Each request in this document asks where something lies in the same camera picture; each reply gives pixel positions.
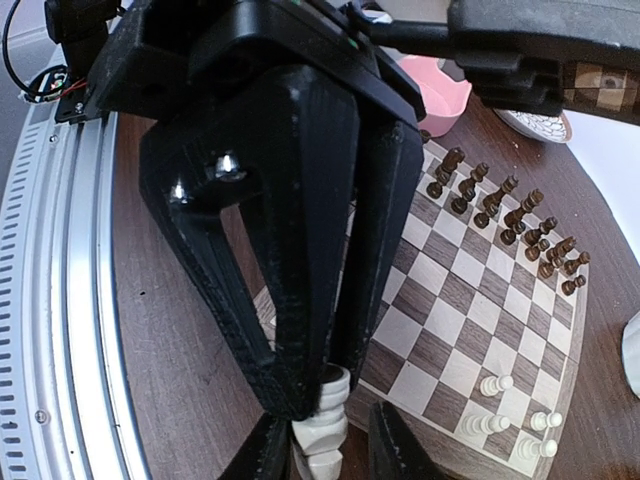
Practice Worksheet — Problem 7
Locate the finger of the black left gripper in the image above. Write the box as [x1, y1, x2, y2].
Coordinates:
[330, 109, 423, 389]
[139, 65, 360, 420]

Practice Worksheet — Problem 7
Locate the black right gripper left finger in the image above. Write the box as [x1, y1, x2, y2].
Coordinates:
[220, 413, 290, 480]

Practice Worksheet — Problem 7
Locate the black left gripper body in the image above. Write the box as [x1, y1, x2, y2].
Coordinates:
[87, 1, 426, 122]

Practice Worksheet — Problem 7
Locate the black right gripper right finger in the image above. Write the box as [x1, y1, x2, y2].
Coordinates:
[368, 401, 446, 480]

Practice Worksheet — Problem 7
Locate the white rook chess piece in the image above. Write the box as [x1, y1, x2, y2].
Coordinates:
[516, 438, 558, 460]

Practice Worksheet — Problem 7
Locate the white pawn chess piece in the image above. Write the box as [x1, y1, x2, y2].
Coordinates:
[480, 375, 514, 397]

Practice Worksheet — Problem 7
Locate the wooden chess board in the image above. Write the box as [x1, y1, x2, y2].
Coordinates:
[346, 142, 589, 479]

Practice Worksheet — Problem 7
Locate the dark pawn chess piece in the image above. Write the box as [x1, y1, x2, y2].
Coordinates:
[563, 251, 591, 276]

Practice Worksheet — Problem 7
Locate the dark rook chess piece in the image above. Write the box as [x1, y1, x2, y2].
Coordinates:
[561, 275, 587, 296]

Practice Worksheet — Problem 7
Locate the pink cat ear bowl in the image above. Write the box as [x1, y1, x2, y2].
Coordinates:
[399, 55, 472, 138]

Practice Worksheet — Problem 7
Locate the patterned ceramic plate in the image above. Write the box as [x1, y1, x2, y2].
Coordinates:
[494, 109, 573, 144]

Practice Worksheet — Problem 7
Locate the plain white round bowl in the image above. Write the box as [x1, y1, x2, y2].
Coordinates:
[621, 314, 640, 397]

